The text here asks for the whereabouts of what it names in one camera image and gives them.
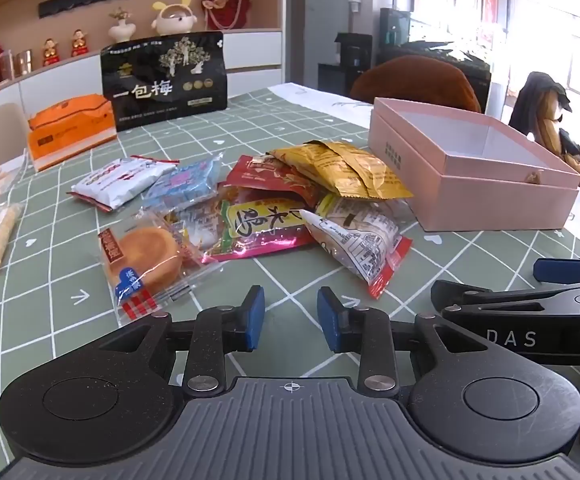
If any white table runner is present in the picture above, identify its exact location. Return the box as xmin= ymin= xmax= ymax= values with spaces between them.
xmin=268 ymin=82 xmax=375 ymax=122

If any brown fuzzy chair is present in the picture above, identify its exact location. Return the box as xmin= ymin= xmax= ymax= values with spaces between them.
xmin=350 ymin=55 xmax=482 ymax=113

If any large black snack bag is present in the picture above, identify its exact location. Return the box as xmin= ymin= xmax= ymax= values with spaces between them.
xmin=100 ymin=31 xmax=228 ymax=132

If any red flower bouquet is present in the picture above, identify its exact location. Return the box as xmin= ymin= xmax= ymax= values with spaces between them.
xmin=198 ymin=0 xmax=249 ymax=31

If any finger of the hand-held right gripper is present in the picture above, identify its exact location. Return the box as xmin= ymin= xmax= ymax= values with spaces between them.
xmin=430 ymin=280 xmax=580 ymax=317
xmin=533 ymin=257 xmax=580 ymax=287

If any black framed cabinet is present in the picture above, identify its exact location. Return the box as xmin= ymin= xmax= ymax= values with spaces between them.
xmin=380 ymin=0 xmax=511 ymax=113

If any yellow snack packet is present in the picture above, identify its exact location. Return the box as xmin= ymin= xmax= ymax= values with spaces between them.
xmin=315 ymin=141 xmax=415 ymax=201
xmin=267 ymin=142 xmax=351 ymax=181

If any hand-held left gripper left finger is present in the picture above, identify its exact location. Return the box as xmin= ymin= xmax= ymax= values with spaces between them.
xmin=100 ymin=285 xmax=266 ymax=397

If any yellow and red foil packet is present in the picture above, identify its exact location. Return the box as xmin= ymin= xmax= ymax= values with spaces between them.
xmin=202 ymin=197 xmax=321 ymax=263

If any white and red snack packet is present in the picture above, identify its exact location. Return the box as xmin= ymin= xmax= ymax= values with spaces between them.
xmin=67 ymin=156 xmax=179 ymax=212

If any blue snack packet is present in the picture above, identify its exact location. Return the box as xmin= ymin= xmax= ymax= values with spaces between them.
xmin=140 ymin=154 xmax=223 ymax=216

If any tan chair with jackets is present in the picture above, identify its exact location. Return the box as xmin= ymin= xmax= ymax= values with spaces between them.
xmin=507 ymin=71 xmax=580 ymax=202

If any white vase with flowers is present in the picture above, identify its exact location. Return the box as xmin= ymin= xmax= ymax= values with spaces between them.
xmin=107 ymin=7 xmax=135 ymax=43

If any long black shelf ornament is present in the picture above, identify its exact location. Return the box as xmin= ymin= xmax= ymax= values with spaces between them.
xmin=38 ymin=0 xmax=134 ymax=19

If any wooden wall shelf unit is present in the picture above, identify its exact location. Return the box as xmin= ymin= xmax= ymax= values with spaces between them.
xmin=0 ymin=0 xmax=288 ymax=107

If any white eared figurine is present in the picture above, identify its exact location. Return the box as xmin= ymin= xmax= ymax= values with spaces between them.
xmin=151 ymin=0 xmax=197 ymax=36

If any pink cardboard box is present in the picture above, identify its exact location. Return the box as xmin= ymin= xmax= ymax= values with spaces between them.
xmin=368 ymin=97 xmax=580 ymax=233

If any white packet with red end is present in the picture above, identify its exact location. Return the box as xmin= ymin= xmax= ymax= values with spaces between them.
xmin=300 ymin=209 xmax=415 ymax=301

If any round pastry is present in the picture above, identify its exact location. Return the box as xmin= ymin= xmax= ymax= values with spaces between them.
xmin=97 ymin=210 xmax=225 ymax=323

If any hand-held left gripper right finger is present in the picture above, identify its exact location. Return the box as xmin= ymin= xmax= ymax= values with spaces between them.
xmin=316 ymin=286 xmax=489 ymax=397

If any orange tissue box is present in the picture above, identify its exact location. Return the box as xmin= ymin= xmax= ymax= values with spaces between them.
xmin=27 ymin=94 xmax=118 ymax=173

